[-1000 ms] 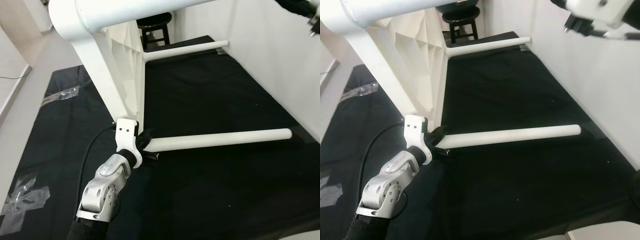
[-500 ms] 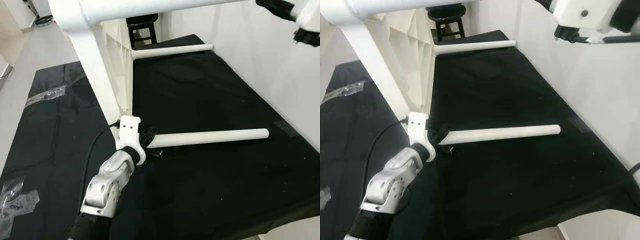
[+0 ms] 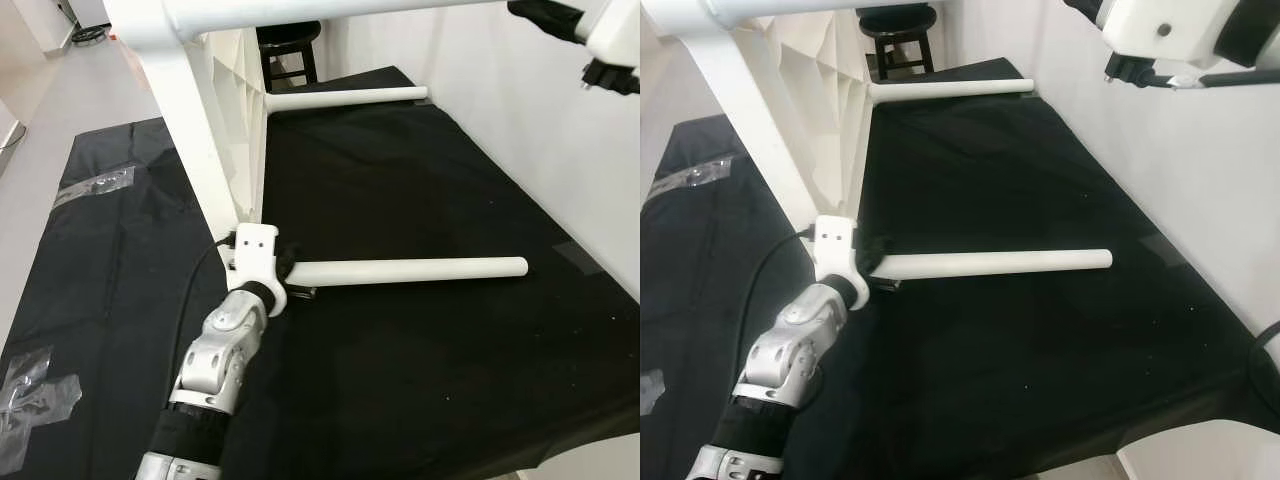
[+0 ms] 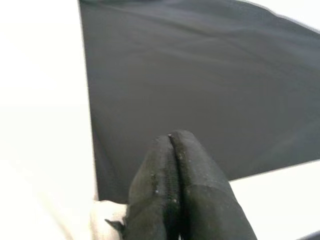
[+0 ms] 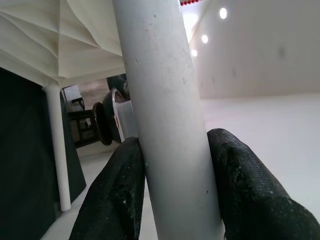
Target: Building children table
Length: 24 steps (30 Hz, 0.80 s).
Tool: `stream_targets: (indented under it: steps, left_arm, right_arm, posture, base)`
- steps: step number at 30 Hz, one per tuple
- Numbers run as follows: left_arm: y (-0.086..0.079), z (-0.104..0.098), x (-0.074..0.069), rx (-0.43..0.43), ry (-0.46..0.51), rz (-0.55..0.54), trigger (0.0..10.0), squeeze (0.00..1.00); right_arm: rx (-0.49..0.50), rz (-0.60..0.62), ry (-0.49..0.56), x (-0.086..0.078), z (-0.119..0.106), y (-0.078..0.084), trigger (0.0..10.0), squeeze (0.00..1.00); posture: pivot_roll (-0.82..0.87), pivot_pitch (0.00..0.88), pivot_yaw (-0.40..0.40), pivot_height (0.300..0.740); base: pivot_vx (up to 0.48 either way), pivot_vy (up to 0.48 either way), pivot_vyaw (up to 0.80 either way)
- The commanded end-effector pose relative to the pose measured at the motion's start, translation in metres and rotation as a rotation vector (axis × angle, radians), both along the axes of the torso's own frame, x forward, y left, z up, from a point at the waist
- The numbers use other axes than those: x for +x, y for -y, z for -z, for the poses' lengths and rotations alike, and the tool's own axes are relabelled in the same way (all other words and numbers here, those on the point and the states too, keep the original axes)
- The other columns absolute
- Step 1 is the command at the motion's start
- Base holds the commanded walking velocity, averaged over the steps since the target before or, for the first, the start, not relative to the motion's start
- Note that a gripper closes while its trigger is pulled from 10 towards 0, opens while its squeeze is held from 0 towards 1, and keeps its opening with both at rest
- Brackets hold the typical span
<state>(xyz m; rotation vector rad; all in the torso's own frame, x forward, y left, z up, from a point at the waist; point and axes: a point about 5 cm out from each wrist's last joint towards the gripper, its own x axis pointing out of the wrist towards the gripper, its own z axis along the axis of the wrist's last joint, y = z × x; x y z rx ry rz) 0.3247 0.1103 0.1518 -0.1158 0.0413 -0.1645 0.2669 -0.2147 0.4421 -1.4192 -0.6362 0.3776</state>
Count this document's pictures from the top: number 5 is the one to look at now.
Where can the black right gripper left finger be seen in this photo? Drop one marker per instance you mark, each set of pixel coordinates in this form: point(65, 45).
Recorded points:
point(115, 200)

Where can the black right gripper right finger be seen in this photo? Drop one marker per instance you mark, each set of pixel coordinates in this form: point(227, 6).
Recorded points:
point(250, 200)

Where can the white plastic table leg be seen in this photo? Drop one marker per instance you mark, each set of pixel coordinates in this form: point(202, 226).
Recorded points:
point(170, 100)
point(57, 150)

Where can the black round stool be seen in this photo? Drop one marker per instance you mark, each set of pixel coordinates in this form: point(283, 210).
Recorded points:
point(100, 125)

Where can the clear plastic storage box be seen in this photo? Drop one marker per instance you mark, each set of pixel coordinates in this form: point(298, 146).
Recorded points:
point(125, 117)

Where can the dark wooden side table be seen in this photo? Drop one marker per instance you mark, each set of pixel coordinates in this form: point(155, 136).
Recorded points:
point(82, 117)

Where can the black round basin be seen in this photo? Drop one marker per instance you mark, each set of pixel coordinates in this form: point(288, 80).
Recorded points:
point(110, 102)

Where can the round ceiling light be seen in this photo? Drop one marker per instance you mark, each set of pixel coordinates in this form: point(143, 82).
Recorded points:
point(223, 13)
point(194, 53)
point(204, 38)

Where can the white plastic table top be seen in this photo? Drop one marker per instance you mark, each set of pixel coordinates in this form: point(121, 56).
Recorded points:
point(50, 37)

